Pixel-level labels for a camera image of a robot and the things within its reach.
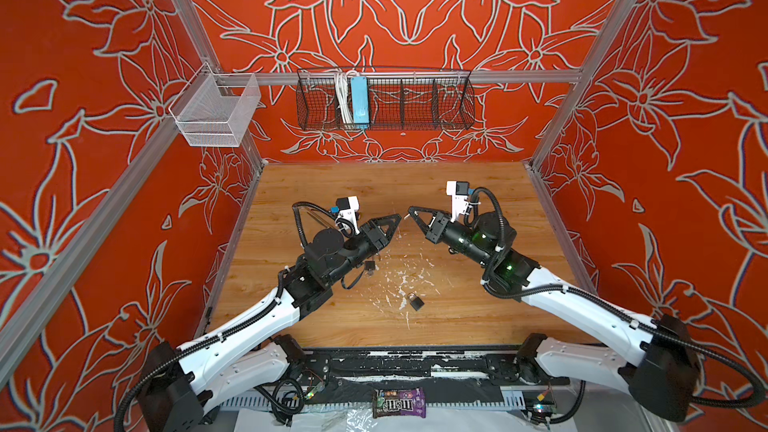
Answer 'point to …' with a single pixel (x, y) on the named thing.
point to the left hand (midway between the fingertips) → (399, 219)
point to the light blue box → (360, 102)
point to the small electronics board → (542, 411)
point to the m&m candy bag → (399, 401)
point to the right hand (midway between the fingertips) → (405, 212)
